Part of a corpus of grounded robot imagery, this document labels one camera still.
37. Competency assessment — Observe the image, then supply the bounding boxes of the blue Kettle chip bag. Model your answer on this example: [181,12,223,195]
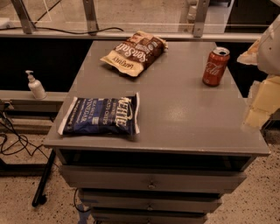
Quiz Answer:
[58,93,140,135]

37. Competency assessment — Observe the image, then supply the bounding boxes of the left metal window post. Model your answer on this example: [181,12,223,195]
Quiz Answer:
[11,0,35,34]

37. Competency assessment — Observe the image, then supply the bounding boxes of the white pump soap bottle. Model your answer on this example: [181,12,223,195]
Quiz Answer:
[25,70,46,100]

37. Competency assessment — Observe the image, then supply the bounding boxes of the black floor cables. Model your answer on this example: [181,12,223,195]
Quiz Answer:
[0,110,53,161]

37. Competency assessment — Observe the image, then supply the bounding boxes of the top grey drawer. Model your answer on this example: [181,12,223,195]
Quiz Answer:
[60,165,246,193]

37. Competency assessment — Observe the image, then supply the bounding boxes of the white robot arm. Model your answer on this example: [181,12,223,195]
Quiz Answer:
[237,15,280,130]

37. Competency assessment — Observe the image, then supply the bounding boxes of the red Coca-Cola can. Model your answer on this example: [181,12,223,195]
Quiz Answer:
[202,46,230,87]

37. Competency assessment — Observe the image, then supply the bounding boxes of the metal window post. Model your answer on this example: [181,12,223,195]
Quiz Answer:
[192,0,210,38]
[11,0,35,34]
[82,0,99,35]

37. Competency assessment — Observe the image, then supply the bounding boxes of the grey drawer cabinet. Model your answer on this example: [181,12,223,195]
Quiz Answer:
[43,39,271,224]

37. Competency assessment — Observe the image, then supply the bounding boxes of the bottom grey drawer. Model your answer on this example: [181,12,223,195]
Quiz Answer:
[91,207,207,224]

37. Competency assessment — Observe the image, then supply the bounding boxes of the brown sea salt chip bag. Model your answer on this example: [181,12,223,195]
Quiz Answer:
[101,31,168,77]

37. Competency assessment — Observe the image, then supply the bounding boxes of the black cable under cabinet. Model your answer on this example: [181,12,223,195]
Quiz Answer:
[73,188,92,214]

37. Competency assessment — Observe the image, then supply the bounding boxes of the grey drawer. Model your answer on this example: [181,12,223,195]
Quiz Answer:
[91,207,207,224]
[60,165,246,193]
[79,189,221,214]

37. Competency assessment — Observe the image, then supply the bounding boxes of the middle grey drawer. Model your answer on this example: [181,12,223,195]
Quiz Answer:
[79,189,221,214]

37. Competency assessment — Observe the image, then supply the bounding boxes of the right metal window post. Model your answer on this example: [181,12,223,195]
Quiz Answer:
[192,0,210,38]

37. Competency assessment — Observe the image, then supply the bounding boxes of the black metal stand leg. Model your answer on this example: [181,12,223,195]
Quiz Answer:
[31,150,56,207]

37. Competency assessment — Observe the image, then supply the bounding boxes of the black cable on ledge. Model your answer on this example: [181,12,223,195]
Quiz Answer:
[0,25,124,35]

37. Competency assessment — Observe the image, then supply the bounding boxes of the middle metal window post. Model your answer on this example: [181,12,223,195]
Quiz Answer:
[82,0,99,35]

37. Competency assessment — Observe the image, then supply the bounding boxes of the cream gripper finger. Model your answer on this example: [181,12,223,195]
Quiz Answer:
[237,39,260,66]
[243,75,280,130]

